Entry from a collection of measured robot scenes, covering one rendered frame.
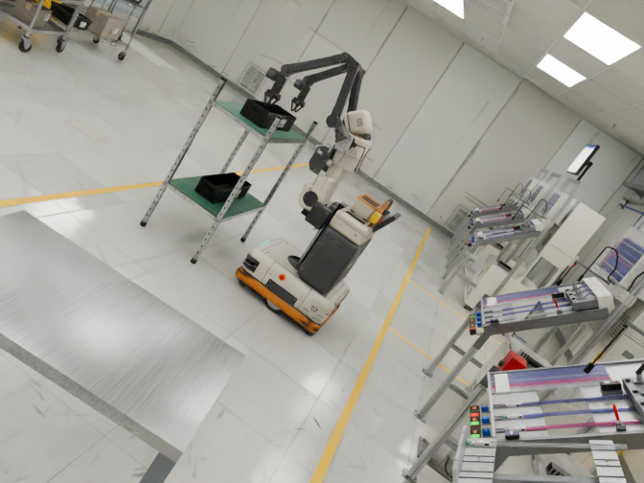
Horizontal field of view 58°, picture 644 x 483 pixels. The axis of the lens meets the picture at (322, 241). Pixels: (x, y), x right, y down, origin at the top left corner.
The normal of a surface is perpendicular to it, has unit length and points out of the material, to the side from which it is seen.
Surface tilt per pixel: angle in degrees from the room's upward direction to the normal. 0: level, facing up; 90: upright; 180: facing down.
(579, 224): 90
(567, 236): 90
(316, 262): 90
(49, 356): 0
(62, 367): 0
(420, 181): 90
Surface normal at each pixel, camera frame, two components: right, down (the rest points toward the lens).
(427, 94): -0.24, 0.16
